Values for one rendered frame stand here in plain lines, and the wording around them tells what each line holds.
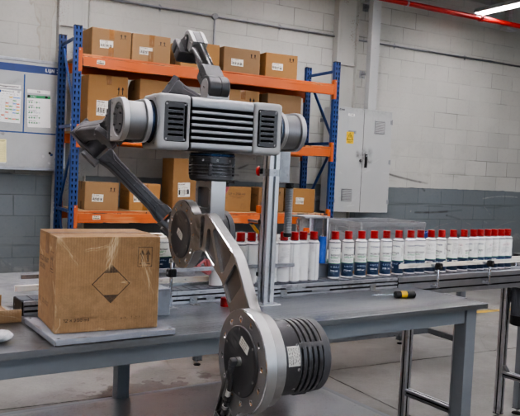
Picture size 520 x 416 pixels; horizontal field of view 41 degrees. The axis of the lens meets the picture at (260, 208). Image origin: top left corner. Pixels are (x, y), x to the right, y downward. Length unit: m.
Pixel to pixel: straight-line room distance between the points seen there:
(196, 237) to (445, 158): 7.76
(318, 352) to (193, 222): 0.54
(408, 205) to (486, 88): 2.05
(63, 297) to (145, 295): 0.24
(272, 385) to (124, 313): 0.64
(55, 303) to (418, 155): 7.57
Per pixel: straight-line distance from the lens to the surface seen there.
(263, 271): 2.59
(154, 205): 2.52
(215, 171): 2.01
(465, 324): 2.98
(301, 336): 1.65
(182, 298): 2.56
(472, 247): 3.60
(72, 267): 2.01
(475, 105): 9.93
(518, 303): 4.13
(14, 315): 2.27
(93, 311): 2.05
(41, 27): 7.12
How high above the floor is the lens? 1.32
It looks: 3 degrees down
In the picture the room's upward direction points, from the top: 3 degrees clockwise
